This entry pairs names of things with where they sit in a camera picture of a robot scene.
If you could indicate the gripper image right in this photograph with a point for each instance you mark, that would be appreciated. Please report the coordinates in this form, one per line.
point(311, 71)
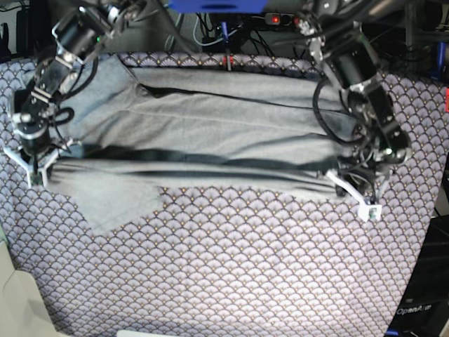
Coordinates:
point(373, 173)

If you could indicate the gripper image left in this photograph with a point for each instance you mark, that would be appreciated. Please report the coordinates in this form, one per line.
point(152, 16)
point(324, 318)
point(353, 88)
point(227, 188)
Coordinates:
point(35, 139)

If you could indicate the light grey T-shirt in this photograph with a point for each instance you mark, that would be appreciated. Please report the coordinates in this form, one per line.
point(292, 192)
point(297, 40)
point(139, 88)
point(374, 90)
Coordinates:
point(146, 128)

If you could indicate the robot arm image left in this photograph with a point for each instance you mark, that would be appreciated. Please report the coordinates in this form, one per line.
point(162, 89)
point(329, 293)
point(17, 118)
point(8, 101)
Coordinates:
point(79, 36)

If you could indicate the robot arm image right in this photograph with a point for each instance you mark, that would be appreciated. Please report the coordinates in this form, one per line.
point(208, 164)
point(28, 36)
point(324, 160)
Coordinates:
point(332, 31)

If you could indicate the black power adapter left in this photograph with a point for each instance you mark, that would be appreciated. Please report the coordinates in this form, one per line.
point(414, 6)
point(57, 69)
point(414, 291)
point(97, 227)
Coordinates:
point(27, 28)

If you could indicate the fan-patterned table cloth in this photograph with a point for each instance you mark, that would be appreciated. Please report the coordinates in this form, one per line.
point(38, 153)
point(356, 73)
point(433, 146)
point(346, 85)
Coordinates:
point(226, 261)

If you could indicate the red clamp at table right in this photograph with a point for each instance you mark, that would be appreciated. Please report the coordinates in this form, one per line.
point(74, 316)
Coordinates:
point(447, 100)

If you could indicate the red clamp at table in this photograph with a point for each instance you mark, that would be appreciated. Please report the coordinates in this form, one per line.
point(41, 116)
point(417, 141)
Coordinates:
point(447, 100)
point(228, 62)

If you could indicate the black OpenArm computer box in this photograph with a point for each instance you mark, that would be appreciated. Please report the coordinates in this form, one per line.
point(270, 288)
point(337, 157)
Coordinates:
point(423, 310)

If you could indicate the red clamp at table back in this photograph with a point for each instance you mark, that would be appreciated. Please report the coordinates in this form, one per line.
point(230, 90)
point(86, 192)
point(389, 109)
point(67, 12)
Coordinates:
point(228, 62)

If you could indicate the white camera bracket image left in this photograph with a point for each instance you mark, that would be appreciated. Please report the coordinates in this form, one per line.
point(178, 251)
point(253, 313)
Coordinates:
point(37, 167)

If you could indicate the blue post right edge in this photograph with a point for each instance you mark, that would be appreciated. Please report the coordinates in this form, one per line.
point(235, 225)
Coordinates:
point(439, 65)

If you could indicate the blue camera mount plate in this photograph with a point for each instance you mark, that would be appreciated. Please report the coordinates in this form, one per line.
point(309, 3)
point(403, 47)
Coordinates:
point(219, 6)

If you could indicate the black power strip red switch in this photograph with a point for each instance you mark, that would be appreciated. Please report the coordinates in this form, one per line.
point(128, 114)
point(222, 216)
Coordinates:
point(281, 19)

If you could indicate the blue vertical post centre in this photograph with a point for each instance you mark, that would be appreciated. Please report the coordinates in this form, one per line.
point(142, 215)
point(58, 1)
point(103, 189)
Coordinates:
point(225, 36)

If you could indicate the grey metal frame post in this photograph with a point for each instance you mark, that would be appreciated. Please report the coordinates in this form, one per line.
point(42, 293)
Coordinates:
point(410, 23)

